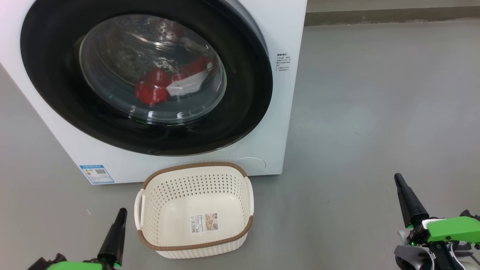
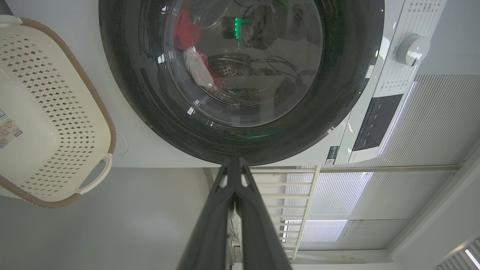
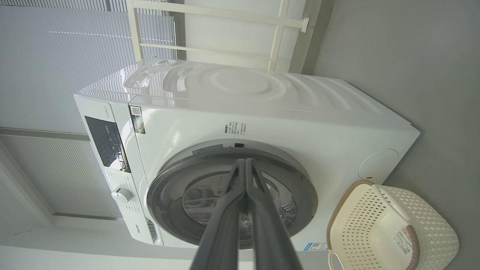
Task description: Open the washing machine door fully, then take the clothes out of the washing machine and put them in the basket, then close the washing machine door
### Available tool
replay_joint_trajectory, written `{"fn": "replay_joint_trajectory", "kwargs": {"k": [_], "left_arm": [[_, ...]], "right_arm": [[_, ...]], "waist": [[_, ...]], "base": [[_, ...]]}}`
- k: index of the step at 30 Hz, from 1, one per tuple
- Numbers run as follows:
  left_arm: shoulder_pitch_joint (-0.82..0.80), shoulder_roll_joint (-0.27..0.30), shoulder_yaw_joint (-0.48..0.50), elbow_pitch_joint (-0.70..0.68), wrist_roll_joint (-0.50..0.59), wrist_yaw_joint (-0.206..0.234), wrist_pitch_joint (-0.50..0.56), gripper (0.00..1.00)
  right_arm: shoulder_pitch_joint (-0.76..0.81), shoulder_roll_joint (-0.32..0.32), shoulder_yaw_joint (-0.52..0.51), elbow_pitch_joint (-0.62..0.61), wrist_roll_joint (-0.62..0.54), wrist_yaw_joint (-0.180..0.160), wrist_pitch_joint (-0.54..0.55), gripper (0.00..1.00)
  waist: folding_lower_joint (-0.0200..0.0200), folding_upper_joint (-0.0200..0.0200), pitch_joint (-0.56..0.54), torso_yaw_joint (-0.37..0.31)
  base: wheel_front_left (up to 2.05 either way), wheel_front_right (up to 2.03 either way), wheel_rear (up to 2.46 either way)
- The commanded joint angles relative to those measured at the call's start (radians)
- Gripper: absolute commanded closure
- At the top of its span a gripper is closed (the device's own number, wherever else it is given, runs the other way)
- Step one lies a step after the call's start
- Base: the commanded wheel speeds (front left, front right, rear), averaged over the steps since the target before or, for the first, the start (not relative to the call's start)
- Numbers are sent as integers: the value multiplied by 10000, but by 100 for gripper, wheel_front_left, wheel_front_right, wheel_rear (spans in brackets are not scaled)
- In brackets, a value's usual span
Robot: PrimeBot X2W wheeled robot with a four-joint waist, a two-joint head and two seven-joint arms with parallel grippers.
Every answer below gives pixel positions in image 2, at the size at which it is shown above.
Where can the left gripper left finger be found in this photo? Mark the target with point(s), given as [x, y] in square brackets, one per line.
[210, 240]

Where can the white slatted rack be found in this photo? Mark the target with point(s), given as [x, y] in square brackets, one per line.
[300, 195]

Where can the cream perforated laundry basket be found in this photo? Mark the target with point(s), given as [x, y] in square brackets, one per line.
[41, 112]

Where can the white washer control dial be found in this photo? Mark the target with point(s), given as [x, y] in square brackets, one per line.
[412, 48]

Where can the dark QR code sticker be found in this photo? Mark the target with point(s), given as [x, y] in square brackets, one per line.
[332, 155]

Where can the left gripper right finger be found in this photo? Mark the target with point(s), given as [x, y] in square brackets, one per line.
[258, 243]

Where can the black washer display panel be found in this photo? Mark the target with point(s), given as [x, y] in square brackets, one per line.
[377, 122]

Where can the product label sticker with barcode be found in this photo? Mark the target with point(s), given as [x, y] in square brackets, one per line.
[8, 129]

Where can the red and white garment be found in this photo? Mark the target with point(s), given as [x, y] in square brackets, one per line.
[187, 30]

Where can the white washing machine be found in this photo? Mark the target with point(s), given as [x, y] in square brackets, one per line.
[157, 150]

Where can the glass washing machine door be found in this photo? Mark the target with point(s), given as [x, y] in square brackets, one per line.
[142, 93]

